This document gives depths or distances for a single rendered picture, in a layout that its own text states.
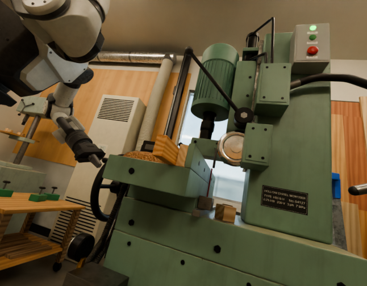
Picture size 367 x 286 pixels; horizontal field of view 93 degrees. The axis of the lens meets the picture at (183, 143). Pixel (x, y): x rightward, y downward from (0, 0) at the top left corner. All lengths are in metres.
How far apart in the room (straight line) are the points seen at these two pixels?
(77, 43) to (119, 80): 2.47
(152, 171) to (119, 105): 1.92
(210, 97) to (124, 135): 1.48
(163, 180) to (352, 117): 2.24
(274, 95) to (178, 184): 0.39
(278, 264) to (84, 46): 0.63
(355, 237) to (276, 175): 1.38
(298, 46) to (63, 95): 1.05
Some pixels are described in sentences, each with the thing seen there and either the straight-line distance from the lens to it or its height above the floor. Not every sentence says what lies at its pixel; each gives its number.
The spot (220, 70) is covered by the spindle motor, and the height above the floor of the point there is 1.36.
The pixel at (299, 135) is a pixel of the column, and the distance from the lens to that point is 0.66.
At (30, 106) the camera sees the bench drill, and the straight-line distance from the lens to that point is 2.86.
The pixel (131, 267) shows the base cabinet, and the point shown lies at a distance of 0.56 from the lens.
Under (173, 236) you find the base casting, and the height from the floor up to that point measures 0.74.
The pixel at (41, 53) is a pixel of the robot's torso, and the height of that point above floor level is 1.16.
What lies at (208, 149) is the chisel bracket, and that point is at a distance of 0.69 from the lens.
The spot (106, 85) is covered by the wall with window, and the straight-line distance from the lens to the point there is 3.00.
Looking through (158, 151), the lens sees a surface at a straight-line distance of 0.31.
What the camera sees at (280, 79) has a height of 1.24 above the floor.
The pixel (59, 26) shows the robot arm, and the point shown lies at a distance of 0.45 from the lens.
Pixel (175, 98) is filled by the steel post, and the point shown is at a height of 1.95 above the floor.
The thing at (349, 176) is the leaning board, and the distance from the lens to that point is 2.19.
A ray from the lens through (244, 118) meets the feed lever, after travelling 0.59.
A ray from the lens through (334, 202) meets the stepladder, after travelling 1.43.
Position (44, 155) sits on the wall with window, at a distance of 3.14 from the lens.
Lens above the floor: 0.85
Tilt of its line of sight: 15 degrees up
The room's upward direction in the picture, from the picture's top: 13 degrees clockwise
